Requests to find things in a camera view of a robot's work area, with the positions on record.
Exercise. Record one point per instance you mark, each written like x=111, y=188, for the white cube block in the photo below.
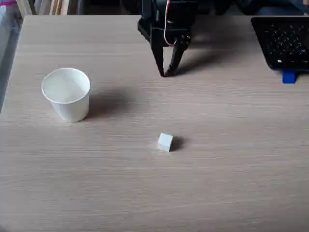
x=165, y=142

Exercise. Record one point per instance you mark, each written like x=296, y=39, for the white paper cup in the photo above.
x=67, y=96

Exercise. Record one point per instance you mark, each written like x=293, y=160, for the black laptop keyboard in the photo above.
x=282, y=41

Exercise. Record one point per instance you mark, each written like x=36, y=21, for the wooden slats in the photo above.
x=55, y=6

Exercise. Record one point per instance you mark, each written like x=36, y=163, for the blue plastic part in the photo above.
x=288, y=76

